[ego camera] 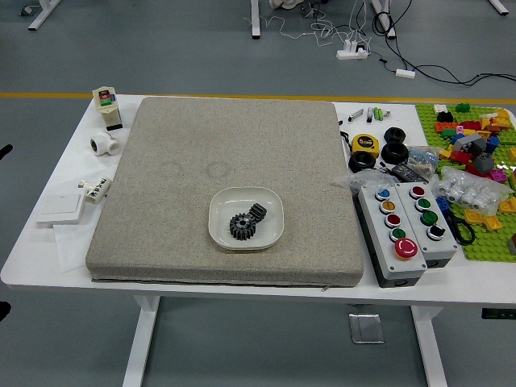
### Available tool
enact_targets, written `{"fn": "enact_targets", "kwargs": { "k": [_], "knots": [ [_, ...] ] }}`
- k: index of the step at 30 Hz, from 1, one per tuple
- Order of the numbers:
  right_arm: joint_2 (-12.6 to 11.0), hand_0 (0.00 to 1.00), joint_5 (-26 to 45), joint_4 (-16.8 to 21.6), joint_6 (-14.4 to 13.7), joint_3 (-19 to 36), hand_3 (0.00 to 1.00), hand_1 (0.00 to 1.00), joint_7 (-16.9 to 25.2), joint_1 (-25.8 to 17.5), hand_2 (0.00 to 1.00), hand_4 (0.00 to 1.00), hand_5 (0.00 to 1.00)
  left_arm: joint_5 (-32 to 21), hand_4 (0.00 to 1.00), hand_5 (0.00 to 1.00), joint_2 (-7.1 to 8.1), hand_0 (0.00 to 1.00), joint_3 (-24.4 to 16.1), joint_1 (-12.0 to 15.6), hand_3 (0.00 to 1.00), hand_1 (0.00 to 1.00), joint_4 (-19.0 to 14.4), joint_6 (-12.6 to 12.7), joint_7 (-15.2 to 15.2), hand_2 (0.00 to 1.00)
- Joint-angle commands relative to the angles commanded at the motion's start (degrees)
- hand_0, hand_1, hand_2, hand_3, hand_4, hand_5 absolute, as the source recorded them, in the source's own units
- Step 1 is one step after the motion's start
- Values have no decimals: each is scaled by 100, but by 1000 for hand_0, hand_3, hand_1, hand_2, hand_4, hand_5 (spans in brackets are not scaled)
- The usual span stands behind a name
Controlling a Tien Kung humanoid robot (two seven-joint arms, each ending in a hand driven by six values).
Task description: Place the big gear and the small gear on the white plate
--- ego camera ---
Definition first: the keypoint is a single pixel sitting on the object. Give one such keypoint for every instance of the flat green toy brick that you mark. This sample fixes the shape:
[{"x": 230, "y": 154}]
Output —
[{"x": 447, "y": 133}]

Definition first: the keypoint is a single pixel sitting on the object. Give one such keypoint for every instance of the grey sloped toy piece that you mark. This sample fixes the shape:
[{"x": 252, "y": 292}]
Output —
[{"x": 469, "y": 142}]

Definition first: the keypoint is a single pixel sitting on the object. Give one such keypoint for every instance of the green battery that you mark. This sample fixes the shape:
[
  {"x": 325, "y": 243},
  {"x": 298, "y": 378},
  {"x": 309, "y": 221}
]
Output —
[
  {"x": 376, "y": 113},
  {"x": 381, "y": 113}
]

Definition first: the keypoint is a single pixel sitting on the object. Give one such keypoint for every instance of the yellow toy brick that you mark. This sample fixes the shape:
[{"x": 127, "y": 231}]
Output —
[
  {"x": 508, "y": 205},
  {"x": 492, "y": 222},
  {"x": 473, "y": 216}
]

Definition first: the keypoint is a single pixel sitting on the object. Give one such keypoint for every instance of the bag of blue resistors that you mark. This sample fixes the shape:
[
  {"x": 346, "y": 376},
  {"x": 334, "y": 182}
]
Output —
[{"x": 423, "y": 161}]

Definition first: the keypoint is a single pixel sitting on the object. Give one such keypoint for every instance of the clear plastic bag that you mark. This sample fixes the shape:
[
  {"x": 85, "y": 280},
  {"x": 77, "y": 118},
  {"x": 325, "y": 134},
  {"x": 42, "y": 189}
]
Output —
[{"x": 364, "y": 179}]

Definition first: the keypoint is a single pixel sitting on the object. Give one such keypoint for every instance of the long red toy brick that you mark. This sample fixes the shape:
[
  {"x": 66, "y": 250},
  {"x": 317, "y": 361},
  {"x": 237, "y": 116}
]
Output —
[{"x": 471, "y": 125}]

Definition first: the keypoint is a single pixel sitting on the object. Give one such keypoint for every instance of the green toy baseplate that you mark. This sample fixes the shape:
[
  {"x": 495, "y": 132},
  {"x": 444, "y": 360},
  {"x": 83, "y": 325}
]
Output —
[{"x": 488, "y": 246}]

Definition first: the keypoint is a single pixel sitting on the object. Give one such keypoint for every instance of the silver metal bracket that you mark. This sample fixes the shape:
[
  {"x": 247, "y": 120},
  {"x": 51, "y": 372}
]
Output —
[{"x": 27, "y": 10}]

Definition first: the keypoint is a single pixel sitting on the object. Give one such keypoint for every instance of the dark grey sloped brick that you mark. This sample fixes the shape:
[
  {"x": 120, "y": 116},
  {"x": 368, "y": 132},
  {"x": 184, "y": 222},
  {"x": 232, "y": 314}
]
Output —
[{"x": 482, "y": 163}]

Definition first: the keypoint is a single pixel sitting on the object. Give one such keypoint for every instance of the pink toy brick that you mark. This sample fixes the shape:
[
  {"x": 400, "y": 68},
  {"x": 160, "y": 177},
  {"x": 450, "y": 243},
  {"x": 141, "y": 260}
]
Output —
[{"x": 498, "y": 176}]

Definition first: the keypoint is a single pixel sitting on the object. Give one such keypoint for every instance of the black toy brick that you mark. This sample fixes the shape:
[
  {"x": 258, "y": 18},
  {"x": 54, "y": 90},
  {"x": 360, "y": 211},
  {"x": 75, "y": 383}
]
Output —
[{"x": 444, "y": 116}]

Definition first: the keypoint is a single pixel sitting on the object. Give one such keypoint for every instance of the grey-brown cushion mat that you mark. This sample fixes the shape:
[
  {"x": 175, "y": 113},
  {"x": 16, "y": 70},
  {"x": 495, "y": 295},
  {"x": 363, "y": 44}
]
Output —
[{"x": 242, "y": 141}]

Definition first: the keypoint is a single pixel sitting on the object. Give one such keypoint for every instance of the cream switch box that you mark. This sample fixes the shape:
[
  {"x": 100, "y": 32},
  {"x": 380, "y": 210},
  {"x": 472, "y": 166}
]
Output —
[{"x": 104, "y": 98}]

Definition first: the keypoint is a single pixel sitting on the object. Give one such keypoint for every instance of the grey four-button control box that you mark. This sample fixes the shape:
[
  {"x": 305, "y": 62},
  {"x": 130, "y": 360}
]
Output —
[{"x": 443, "y": 246}]

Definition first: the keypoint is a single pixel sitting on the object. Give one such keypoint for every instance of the white toy brick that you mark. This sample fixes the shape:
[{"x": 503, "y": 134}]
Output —
[{"x": 440, "y": 108}]

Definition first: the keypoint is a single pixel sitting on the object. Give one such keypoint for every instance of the white table leg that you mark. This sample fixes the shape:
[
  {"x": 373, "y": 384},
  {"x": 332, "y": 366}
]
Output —
[
  {"x": 141, "y": 342},
  {"x": 429, "y": 346}
]

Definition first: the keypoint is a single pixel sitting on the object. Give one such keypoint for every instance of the white pipe tee fitting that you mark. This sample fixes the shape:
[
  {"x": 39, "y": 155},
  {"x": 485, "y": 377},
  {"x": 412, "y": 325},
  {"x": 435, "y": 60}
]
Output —
[{"x": 109, "y": 145}]

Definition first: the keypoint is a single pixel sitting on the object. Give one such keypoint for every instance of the white square bowl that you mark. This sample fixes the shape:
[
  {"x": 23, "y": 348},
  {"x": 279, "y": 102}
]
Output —
[{"x": 270, "y": 234}]

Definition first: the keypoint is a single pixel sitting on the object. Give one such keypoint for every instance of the silver usb stick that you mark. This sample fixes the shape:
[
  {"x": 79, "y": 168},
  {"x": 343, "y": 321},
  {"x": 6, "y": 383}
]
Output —
[{"x": 354, "y": 115}]

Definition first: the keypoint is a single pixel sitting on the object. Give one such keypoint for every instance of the white flat switch plate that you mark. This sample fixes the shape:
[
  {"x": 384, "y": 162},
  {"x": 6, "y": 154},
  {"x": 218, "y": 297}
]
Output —
[{"x": 60, "y": 207}]

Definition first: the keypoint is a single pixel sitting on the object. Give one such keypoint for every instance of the small black gear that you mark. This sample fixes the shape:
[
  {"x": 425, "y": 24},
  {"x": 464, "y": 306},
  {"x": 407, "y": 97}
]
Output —
[{"x": 258, "y": 211}]

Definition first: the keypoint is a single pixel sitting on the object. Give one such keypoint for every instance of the black scissors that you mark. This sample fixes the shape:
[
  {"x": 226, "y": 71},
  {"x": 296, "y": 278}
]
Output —
[{"x": 452, "y": 217}]

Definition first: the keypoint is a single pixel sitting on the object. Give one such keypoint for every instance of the white desk leg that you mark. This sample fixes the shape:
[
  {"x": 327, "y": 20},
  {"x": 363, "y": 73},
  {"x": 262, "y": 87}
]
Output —
[
  {"x": 500, "y": 7},
  {"x": 255, "y": 20},
  {"x": 385, "y": 20},
  {"x": 42, "y": 16}
]

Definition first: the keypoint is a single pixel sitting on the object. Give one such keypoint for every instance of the white labelled pipe piece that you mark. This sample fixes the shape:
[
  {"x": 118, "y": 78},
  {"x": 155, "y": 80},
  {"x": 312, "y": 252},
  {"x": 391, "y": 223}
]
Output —
[{"x": 98, "y": 189}]

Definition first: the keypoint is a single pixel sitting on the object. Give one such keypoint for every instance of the bag of white parts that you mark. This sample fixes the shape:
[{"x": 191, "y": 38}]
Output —
[{"x": 467, "y": 191}]

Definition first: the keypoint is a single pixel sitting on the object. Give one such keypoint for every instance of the small white adapter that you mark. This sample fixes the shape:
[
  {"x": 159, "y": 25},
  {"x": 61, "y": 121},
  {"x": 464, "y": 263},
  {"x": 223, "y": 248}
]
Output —
[{"x": 405, "y": 73}]

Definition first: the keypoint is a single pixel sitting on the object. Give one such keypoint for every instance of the black white marker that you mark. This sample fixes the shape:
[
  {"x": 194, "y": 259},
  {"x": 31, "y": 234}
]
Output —
[{"x": 369, "y": 115}]

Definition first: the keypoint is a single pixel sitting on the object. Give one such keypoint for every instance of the black power adapter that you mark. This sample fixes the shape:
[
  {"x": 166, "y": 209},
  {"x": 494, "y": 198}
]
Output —
[{"x": 405, "y": 171}]

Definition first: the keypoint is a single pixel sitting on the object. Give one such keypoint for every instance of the black table control panel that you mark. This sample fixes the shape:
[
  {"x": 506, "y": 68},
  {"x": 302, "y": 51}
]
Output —
[{"x": 500, "y": 313}]

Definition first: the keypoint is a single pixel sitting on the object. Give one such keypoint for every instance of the yellow tape measure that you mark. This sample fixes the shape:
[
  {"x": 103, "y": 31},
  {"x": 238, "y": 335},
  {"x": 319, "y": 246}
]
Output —
[{"x": 364, "y": 143}]

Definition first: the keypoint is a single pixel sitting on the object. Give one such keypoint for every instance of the big black gear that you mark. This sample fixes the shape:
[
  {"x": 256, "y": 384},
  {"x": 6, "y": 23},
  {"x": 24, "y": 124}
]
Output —
[{"x": 238, "y": 231}]

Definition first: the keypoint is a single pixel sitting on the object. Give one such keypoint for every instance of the brown toy brick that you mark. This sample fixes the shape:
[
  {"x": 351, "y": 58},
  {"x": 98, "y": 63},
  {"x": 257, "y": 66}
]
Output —
[{"x": 513, "y": 244}]

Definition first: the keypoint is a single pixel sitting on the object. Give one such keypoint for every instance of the white power strip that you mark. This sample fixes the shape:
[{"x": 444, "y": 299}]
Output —
[{"x": 350, "y": 51}]

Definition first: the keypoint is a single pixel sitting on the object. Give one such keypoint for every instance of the tall blue toy brick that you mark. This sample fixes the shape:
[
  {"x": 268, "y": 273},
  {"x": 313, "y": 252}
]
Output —
[{"x": 492, "y": 144}]

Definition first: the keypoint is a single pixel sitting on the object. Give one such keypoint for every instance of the grey five-button control box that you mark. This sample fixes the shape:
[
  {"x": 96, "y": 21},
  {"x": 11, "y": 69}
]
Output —
[{"x": 381, "y": 246}]

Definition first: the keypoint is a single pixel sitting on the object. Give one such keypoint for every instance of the silver floor plate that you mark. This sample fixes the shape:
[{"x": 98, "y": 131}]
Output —
[{"x": 366, "y": 328}]

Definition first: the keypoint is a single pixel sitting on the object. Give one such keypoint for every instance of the white sneakers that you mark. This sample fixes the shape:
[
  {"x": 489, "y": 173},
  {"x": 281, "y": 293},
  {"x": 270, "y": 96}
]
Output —
[{"x": 284, "y": 3}]

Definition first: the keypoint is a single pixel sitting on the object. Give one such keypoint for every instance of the small blue toy brick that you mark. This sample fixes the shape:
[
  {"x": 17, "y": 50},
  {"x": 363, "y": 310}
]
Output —
[{"x": 443, "y": 203}]

